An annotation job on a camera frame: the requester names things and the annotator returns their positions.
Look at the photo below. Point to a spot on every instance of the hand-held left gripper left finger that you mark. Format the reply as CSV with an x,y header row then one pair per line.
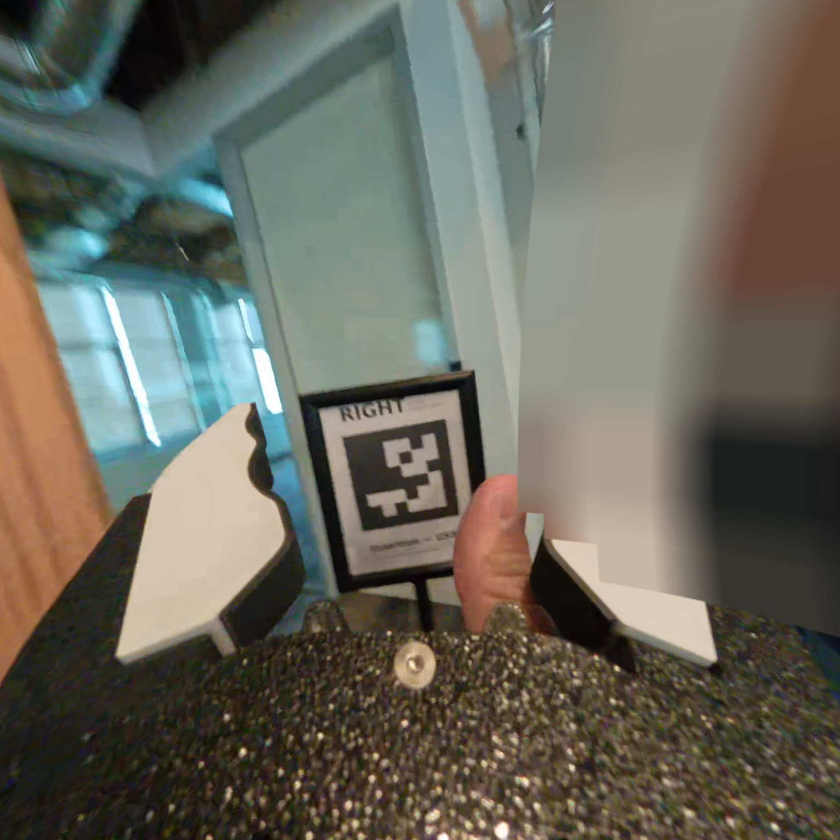
x,y
197,538

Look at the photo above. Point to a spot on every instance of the white framed glass door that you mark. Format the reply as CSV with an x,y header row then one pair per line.
x,y
341,229

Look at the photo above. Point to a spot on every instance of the person's right hand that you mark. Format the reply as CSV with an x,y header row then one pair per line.
x,y
492,558

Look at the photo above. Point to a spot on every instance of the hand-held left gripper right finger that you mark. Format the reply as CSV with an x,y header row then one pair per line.
x,y
663,623

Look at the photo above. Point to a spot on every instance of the wooden support post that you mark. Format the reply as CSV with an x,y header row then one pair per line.
x,y
39,426

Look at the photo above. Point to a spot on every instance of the large window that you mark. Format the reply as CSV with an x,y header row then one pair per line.
x,y
131,367

